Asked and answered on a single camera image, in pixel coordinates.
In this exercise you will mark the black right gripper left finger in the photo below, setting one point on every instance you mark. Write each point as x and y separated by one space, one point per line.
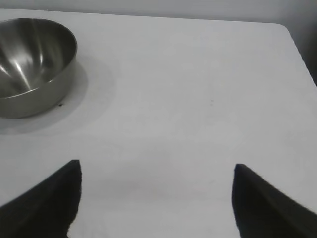
47 205

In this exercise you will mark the stainless steel mixing bowl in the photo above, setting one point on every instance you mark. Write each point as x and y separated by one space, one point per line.
32 62

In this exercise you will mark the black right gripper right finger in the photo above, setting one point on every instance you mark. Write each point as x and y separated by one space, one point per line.
267 213

